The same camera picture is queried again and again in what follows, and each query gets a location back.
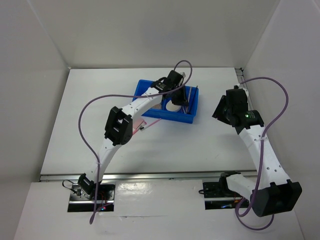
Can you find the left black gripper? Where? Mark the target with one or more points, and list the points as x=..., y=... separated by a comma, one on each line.
x=182, y=101

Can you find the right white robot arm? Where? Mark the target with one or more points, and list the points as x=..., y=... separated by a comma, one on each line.
x=275, y=192

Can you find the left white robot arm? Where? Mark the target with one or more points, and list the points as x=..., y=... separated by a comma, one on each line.
x=119, y=126

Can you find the blue divided plastic bin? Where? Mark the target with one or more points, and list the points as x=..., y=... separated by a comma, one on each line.
x=166, y=110

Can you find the pink pouch with brush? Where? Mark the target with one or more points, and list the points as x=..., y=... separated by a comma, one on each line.
x=139, y=123

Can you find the black fan brush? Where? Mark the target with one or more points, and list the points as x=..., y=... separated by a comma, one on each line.
x=192, y=104

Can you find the eyeshadow palette clear case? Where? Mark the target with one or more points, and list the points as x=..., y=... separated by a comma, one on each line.
x=157, y=106

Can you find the aluminium right rail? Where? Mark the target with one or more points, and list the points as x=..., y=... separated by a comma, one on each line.
x=241, y=80

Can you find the clear white pencil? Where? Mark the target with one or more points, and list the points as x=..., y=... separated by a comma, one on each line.
x=189, y=95

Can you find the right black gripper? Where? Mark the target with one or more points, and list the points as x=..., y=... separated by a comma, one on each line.
x=218, y=111

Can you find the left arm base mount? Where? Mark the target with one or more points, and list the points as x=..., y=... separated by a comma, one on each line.
x=85, y=195

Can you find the round beige powder puff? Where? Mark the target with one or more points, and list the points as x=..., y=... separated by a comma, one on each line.
x=172, y=107

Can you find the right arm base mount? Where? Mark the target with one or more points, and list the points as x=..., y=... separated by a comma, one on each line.
x=218, y=198

